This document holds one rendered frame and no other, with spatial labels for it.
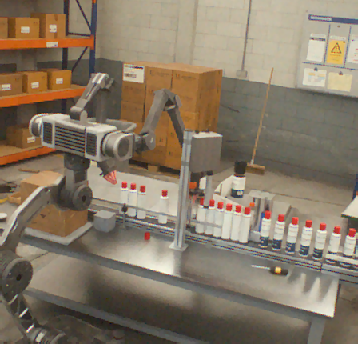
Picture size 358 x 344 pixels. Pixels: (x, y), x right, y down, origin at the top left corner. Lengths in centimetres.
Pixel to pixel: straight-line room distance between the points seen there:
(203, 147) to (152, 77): 392
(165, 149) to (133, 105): 71
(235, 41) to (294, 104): 127
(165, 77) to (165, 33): 187
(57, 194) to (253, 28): 529
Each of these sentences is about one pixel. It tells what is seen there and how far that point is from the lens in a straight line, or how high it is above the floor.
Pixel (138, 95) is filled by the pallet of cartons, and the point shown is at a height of 100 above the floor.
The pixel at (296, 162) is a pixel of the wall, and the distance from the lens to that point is 740.
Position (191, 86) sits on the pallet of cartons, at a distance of 626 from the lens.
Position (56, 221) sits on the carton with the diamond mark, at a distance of 285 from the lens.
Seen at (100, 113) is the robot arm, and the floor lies 147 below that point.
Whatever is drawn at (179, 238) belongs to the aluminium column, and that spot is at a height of 89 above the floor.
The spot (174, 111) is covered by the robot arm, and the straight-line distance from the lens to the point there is 282.
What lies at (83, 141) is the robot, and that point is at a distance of 246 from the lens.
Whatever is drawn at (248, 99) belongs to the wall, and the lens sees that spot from 753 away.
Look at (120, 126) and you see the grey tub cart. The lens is 596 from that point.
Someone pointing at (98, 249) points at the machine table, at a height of 83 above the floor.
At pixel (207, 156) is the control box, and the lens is 267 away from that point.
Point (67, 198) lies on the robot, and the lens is 261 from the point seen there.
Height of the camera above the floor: 209
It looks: 17 degrees down
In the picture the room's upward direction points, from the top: 5 degrees clockwise
